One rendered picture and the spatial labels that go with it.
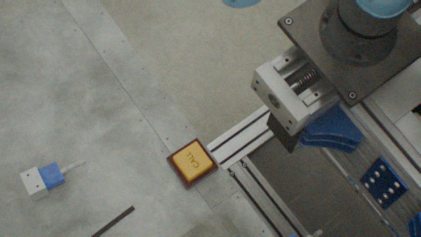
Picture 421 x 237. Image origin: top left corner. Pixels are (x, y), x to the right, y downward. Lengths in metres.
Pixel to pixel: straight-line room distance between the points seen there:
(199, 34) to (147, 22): 0.18
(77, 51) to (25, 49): 0.11
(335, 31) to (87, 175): 0.59
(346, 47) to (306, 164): 0.88
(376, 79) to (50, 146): 0.69
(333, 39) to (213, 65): 1.17
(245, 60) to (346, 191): 0.60
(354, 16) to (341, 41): 0.09
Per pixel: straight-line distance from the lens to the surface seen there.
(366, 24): 1.45
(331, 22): 1.53
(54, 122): 1.75
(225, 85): 2.64
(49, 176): 1.67
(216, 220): 1.59
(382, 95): 1.66
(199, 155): 1.67
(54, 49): 1.82
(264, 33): 2.73
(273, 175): 2.34
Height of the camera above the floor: 2.43
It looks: 70 degrees down
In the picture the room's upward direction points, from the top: 9 degrees clockwise
